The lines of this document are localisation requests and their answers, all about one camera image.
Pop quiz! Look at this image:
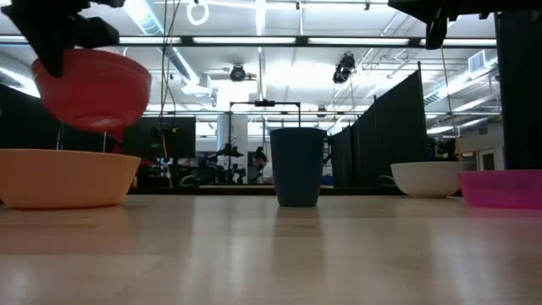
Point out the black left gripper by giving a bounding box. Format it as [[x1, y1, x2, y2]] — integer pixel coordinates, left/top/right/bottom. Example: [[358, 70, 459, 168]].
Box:
[[1, 0, 126, 78]]

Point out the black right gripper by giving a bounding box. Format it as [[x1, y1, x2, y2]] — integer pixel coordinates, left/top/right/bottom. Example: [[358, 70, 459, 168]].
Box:
[[387, 0, 542, 50]]

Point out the red plastic bowl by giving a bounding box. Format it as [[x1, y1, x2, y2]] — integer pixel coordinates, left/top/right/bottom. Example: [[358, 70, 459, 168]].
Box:
[[31, 47, 152, 132]]

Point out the orange plastic bowl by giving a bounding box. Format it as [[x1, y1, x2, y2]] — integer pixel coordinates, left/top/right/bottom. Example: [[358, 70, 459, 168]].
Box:
[[0, 147, 142, 210]]

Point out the white plastic bowl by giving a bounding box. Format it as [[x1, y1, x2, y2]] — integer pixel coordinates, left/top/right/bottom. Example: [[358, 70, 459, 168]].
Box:
[[390, 161, 469, 199]]

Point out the dark blue plastic cup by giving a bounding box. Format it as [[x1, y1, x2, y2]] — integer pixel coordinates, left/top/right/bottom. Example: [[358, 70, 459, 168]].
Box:
[[269, 127, 327, 208]]

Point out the white air vent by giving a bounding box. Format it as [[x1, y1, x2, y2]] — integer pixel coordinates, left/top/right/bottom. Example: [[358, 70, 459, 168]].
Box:
[[467, 49, 488, 73]]

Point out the black ceiling spotlight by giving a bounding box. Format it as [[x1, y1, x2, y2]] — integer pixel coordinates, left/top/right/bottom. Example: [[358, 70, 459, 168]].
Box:
[[229, 64, 247, 83], [332, 53, 357, 85]]

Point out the black partition curtain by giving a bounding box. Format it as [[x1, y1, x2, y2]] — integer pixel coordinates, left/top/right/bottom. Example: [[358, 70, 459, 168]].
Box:
[[0, 83, 124, 152], [329, 63, 429, 189], [494, 11, 542, 170]]

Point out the black background equipment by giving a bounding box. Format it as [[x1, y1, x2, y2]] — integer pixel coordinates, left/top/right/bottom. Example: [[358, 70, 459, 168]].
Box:
[[427, 137, 458, 162]]

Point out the black monitor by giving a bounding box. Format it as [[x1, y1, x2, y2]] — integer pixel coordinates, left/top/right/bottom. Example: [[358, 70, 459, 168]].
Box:
[[122, 116, 196, 160]]

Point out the white door with window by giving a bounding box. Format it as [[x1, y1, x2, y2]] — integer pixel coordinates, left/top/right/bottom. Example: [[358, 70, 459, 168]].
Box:
[[478, 147, 499, 171]]

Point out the pink translucent plastic bowl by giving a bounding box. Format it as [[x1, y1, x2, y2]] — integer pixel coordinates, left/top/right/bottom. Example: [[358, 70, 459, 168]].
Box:
[[456, 169, 542, 209]]

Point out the white pillar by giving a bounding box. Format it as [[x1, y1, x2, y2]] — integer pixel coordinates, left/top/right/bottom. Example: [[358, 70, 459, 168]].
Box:
[[216, 114, 250, 184]]

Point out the person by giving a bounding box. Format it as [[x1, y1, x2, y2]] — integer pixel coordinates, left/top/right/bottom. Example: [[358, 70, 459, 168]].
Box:
[[252, 151, 274, 186]]

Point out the silver ventilation duct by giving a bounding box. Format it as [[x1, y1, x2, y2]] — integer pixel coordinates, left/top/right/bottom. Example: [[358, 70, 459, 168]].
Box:
[[124, 0, 200, 86]]

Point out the white hanging ring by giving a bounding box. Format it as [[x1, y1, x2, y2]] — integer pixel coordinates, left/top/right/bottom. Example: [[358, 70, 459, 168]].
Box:
[[186, 0, 211, 26]]

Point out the black table edge rail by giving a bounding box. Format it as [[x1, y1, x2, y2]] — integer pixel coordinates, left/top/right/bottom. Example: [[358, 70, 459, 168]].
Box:
[[129, 186, 403, 197]]

